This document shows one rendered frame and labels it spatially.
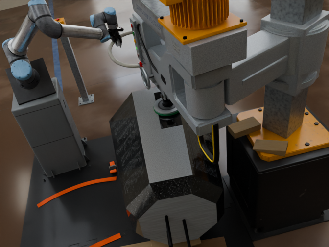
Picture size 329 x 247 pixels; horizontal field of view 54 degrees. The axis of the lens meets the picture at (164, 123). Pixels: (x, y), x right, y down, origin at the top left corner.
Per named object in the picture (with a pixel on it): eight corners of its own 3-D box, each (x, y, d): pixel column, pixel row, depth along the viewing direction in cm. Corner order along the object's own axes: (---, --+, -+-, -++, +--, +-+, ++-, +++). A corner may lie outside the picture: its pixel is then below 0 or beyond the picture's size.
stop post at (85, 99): (93, 94, 433) (67, 14, 364) (94, 102, 417) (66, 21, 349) (78, 97, 431) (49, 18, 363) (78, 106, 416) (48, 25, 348)
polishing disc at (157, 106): (148, 108, 242) (147, 106, 241) (167, 93, 253) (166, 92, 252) (169, 117, 229) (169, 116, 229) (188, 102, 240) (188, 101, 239)
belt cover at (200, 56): (246, 66, 138) (247, 29, 127) (193, 84, 133) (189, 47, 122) (164, 3, 210) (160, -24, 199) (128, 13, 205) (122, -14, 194)
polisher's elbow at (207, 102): (207, 93, 176) (205, 61, 164) (232, 108, 163) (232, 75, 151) (179, 108, 169) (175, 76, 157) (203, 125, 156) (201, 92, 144)
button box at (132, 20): (145, 61, 217) (137, 20, 199) (141, 62, 216) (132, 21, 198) (141, 56, 223) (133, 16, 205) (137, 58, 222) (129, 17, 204)
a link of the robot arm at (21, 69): (19, 86, 267) (14, 81, 250) (11, 67, 268) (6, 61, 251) (38, 80, 271) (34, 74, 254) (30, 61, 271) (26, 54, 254)
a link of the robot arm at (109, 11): (101, 8, 266) (112, 4, 268) (104, 21, 275) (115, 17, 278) (105, 13, 260) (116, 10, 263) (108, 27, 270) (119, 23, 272)
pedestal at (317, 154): (290, 160, 300) (301, 94, 253) (333, 219, 249) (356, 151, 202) (222, 177, 295) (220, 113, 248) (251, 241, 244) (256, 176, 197)
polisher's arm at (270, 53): (285, 42, 209) (289, 3, 193) (335, 59, 186) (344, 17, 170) (196, 90, 181) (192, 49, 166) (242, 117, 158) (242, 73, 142)
